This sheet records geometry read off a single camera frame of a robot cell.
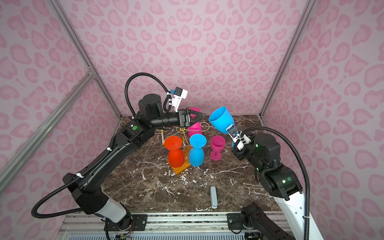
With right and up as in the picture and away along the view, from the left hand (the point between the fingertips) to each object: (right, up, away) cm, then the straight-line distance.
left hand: (203, 114), depth 56 cm
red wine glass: (-12, -18, +12) cm, 25 cm away
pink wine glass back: (-3, -6, +25) cm, 26 cm away
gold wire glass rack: (-9, -6, +16) cm, 19 cm away
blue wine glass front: (-3, -17, +13) cm, 22 cm away
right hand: (+13, -7, +5) cm, 16 cm away
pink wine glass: (+9, -15, +28) cm, 33 cm away
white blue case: (+6, -42, +21) cm, 47 cm away
